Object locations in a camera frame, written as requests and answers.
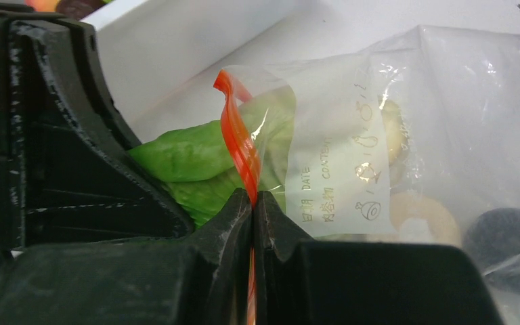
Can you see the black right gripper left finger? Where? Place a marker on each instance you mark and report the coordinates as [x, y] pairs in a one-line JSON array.
[[201, 279]]

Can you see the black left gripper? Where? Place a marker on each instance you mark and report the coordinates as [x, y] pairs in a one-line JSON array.
[[72, 178]]

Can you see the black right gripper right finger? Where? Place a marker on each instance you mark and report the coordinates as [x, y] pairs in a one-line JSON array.
[[300, 280]]

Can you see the white green napa cabbage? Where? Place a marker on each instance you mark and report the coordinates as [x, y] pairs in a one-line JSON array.
[[194, 166]]

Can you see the sliced mushroom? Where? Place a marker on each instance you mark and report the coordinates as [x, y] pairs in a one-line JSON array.
[[416, 217]]

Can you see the clear red-zipper bag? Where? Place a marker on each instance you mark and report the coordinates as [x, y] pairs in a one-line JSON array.
[[458, 90]]

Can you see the dark plum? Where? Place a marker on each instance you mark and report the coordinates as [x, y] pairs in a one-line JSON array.
[[493, 242], [78, 9]]

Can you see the white plastic bin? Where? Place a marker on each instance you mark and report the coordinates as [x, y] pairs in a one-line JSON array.
[[148, 49]]

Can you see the peach lower left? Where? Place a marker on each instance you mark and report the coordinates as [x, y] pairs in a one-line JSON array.
[[43, 5]]

